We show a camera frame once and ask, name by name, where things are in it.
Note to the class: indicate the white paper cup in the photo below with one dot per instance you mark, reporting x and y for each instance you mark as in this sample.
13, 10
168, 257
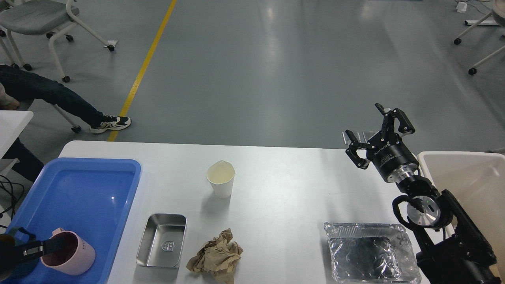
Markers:
221, 177

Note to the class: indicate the aluminium foil container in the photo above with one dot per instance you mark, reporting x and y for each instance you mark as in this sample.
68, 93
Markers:
371, 253

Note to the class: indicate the person in dark trousers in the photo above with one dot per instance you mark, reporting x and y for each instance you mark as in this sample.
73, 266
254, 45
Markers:
18, 86

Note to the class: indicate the dark blue home mug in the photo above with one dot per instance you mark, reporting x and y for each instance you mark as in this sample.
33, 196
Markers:
20, 270

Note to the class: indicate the grey office chair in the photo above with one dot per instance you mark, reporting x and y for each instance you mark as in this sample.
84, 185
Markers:
40, 17

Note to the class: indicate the white plastic bin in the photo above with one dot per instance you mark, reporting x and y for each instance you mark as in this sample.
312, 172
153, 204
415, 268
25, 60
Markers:
477, 180

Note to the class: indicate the white power adapter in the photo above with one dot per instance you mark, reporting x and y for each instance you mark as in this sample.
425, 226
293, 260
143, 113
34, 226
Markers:
461, 7

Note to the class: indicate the crumpled brown paper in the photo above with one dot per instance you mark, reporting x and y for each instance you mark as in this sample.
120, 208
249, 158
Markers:
219, 257

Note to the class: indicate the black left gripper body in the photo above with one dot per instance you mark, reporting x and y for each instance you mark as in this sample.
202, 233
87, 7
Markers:
24, 252

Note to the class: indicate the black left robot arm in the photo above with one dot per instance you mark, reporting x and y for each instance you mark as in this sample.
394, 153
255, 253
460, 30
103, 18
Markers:
10, 248

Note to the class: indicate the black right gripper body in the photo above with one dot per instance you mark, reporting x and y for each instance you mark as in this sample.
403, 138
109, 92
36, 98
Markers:
390, 156

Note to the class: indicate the white side table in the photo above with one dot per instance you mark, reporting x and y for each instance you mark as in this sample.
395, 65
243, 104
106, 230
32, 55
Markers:
12, 123

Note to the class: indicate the pink plastic mug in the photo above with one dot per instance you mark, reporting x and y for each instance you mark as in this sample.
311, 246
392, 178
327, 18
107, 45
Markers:
74, 258

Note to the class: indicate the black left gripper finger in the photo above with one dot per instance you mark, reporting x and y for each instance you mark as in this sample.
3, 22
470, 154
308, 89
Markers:
59, 245

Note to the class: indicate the right floor socket plate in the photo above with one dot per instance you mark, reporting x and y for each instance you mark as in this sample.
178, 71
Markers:
367, 135

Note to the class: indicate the left floor socket plate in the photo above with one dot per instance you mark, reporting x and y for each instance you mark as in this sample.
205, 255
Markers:
349, 137

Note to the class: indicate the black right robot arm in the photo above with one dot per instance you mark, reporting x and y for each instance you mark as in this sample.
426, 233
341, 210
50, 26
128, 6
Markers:
452, 248

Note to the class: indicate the stainless steel rectangular dish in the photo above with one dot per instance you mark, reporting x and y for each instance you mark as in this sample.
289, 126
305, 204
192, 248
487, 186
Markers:
162, 241

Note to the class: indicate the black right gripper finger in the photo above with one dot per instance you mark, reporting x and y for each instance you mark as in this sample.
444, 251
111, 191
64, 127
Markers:
389, 116
352, 151

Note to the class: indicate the floor socket plate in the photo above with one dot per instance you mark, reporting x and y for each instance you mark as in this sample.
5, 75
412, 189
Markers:
349, 137
367, 135

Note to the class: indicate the blue plastic tray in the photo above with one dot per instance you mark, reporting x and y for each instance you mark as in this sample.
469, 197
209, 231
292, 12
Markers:
91, 197

